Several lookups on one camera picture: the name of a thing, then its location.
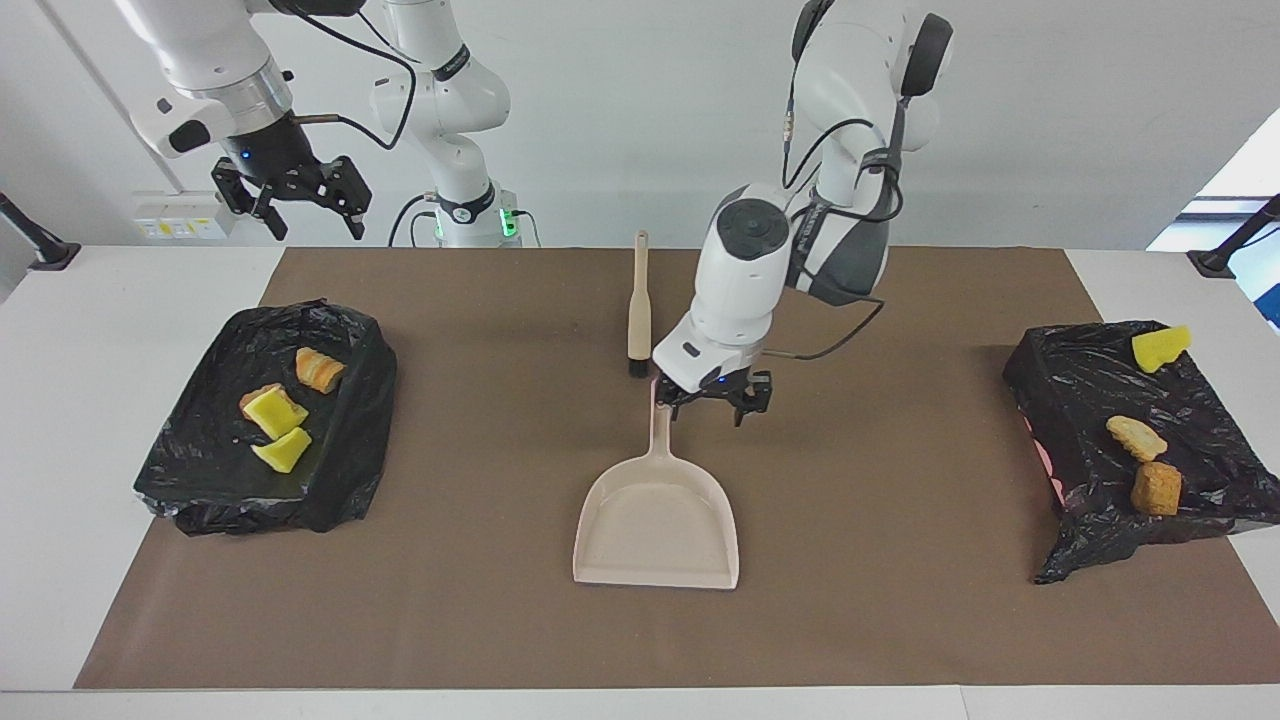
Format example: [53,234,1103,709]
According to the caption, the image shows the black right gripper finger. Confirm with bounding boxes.
[210,160,289,243]
[318,155,374,241]

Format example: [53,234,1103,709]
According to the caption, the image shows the beige hand brush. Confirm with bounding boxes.
[626,230,653,378]

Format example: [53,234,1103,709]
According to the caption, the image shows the beige plastic dustpan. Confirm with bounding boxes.
[572,403,741,591]

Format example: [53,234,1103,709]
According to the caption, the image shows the orange striped bread piece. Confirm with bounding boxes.
[1105,415,1169,463]
[294,347,347,394]

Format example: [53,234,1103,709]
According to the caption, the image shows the notched yellow sponge piece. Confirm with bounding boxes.
[243,388,310,441]

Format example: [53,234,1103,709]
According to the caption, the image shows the small yellow sponge piece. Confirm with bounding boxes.
[251,427,314,474]

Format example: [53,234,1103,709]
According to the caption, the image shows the pink bin with black bag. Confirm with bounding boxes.
[1002,320,1280,585]

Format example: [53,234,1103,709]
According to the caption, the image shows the black clamp stand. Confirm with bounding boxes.
[0,190,81,273]
[1187,193,1280,279]

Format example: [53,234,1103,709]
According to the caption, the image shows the brown table mat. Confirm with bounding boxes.
[75,247,1280,691]

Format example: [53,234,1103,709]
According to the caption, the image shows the black base power cable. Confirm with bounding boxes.
[388,193,441,248]

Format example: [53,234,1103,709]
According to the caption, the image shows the white wall outlet box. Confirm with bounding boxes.
[132,190,239,241]

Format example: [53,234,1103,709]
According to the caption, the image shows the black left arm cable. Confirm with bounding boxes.
[765,0,906,361]

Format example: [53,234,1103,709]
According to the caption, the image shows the window with grey frame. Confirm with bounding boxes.
[1148,135,1280,331]

